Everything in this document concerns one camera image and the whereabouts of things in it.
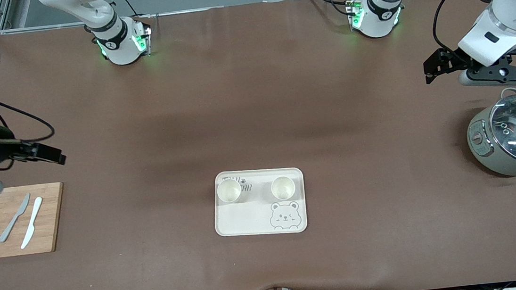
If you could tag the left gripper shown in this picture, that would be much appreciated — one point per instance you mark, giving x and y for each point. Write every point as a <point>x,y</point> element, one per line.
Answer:
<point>450,61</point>

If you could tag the white IKEA cup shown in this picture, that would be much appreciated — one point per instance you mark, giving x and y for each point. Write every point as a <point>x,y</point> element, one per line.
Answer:
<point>229,191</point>
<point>283,188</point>

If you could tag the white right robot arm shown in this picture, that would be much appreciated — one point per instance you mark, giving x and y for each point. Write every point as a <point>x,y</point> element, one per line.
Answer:
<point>118,44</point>

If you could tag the cream tray with bear print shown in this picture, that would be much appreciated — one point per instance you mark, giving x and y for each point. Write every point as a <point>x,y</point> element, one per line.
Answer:
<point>246,217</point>

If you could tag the wooden cutting board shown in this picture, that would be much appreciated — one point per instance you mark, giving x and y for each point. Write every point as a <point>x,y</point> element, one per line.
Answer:
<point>52,217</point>

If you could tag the white plastic knife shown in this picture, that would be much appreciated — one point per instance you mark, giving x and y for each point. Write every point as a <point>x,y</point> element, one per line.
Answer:
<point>32,222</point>

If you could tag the grey plastic knife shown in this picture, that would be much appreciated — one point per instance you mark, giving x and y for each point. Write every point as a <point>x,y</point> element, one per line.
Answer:
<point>12,223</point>

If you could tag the grey electric cooking pot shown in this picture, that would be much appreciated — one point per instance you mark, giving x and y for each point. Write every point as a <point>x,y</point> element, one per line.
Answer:
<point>481,145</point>

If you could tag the aluminium frame profile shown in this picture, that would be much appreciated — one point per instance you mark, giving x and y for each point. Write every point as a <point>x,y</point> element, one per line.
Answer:
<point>4,18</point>

